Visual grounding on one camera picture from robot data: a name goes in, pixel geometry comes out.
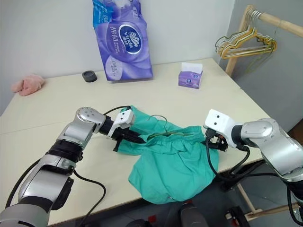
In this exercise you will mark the small purple tissue box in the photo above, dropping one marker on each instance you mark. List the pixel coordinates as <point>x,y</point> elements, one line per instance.
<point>189,79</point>

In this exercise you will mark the large dark rounded shape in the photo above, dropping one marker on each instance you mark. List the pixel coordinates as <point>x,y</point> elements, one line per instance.
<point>193,215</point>

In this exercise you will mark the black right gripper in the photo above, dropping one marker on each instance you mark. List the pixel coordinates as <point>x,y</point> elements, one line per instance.
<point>216,142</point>

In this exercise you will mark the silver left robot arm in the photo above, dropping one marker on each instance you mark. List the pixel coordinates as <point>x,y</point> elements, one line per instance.
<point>73,132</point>

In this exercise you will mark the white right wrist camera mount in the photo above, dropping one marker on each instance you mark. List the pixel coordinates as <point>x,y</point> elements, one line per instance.
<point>219,120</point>

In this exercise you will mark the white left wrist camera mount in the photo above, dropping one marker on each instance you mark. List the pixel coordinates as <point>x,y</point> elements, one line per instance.
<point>124,118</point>

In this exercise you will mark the black round tape roll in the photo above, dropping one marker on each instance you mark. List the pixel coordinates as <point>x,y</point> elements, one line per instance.
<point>89,76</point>

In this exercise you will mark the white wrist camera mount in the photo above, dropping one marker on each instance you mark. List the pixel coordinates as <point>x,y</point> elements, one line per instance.
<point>219,120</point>
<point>124,118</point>

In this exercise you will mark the pink fluffy cloth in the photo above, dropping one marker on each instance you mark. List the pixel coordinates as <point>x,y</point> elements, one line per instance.
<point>27,85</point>

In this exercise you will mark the hangers on wooden rack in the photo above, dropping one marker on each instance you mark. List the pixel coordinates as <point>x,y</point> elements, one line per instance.
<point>227,56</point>

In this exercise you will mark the wooden clothes rack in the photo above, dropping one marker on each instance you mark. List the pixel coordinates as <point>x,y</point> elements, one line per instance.
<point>236,45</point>

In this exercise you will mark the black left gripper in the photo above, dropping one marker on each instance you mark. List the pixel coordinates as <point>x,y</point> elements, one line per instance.
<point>120,134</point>

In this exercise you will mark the purple tissue multipack bag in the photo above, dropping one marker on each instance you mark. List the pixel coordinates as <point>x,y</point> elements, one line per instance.
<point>125,59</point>

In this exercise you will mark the green shorts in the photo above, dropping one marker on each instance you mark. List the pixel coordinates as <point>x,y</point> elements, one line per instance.
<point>170,170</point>

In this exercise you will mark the black red floor clamp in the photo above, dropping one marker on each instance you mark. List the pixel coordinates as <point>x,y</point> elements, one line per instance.
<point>235,215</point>

